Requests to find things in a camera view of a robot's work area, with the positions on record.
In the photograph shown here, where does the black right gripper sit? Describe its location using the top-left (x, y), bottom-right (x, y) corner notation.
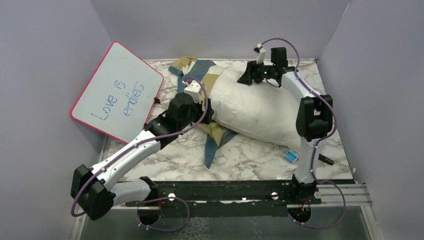
top-left (236, 60), bottom-right (274, 86)

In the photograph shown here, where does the blue beige checked pillowcase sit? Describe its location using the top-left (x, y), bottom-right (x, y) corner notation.
top-left (168, 56), bottom-right (237, 169)

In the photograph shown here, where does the white pillow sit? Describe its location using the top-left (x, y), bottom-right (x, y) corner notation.
top-left (208, 66), bottom-right (301, 152)

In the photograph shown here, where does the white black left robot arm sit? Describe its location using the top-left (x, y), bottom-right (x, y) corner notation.
top-left (70, 93), bottom-right (214, 220)

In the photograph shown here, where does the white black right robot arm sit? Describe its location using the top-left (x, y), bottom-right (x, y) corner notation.
top-left (237, 43), bottom-right (334, 204)

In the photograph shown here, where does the blue white pillow tag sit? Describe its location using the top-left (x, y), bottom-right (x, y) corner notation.
top-left (283, 150), bottom-right (299, 164)

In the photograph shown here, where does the pink framed whiteboard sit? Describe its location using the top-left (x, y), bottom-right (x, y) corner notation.
top-left (70, 41), bottom-right (164, 143)

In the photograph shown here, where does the black yellow marker pen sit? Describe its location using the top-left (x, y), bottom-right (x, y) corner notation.
top-left (318, 154), bottom-right (335, 166)

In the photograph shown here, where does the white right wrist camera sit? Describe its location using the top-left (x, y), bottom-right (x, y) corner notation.
top-left (253, 43), bottom-right (267, 64)

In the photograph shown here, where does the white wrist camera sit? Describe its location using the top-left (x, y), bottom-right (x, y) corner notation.
top-left (182, 80), bottom-right (203, 104)
top-left (253, 43), bottom-right (267, 64)

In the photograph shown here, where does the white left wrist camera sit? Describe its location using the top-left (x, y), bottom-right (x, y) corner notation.
top-left (182, 80), bottom-right (203, 104)

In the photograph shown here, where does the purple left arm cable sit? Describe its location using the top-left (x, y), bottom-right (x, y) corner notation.
top-left (70, 76), bottom-right (210, 232)

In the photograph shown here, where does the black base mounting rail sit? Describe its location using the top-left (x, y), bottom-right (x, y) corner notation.
top-left (125, 180), bottom-right (322, 218)

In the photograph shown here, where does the aluminium frame rail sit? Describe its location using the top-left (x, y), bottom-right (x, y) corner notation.
top-left (71, 184), bottom-right (383, 240)

